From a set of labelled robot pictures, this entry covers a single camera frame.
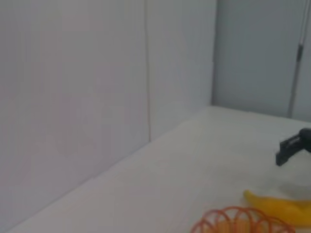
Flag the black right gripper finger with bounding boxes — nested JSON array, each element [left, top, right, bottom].
[[275, 128, 311, 167]]

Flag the yellow banana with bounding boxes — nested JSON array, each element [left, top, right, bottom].
[[243, 189, 311, 226]]

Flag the orange woven plastic basket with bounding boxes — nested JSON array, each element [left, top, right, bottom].
[[190, 206, 296, 233]]

